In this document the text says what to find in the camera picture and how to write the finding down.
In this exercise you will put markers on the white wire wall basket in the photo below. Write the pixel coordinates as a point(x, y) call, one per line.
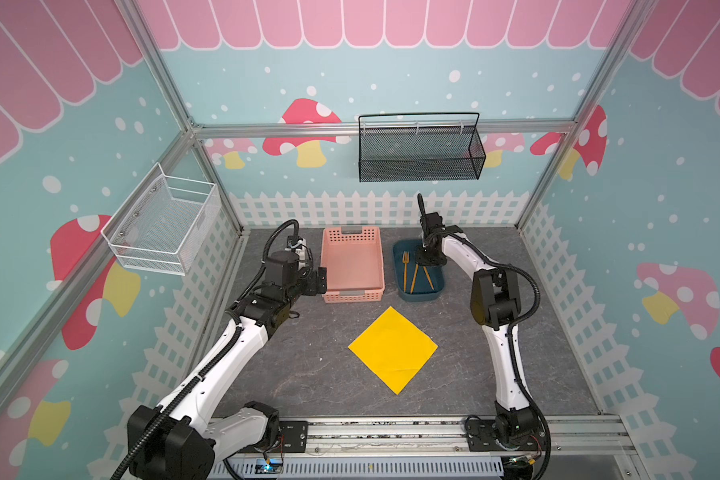
point(163, 224)

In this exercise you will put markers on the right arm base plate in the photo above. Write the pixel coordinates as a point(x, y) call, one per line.
point(504, 433)

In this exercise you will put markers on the orange plastic fork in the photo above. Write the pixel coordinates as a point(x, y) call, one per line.
point(405, 263)

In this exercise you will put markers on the orange plastic spoon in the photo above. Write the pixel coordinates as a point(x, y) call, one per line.
point(414, 279)

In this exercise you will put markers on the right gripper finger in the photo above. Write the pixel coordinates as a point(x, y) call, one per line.
point(424, 268)
point(437, 267)

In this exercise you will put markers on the teal plastic tray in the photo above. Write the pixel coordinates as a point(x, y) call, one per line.
point(422, 291)

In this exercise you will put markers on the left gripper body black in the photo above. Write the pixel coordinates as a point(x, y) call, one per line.
point(306, 285)

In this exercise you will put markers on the pink plastic basket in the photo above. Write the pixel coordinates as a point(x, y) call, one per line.
point(353, 257)

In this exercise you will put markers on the black mesh wall basket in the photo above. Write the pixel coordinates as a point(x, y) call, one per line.
point(412, 147)

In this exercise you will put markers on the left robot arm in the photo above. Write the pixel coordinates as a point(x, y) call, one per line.
point(179, 438)

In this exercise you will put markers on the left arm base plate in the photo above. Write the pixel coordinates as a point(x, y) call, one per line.
point(287, 437)

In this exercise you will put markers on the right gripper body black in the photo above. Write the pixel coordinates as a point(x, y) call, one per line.
point(428, 257)

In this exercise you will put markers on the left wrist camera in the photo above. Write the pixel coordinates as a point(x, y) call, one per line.
point(297, 245)

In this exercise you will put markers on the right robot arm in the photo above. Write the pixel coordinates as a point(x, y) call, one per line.
point(502, 296)

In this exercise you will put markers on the aluminium mounting rail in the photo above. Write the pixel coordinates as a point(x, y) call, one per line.
point(573, 435)

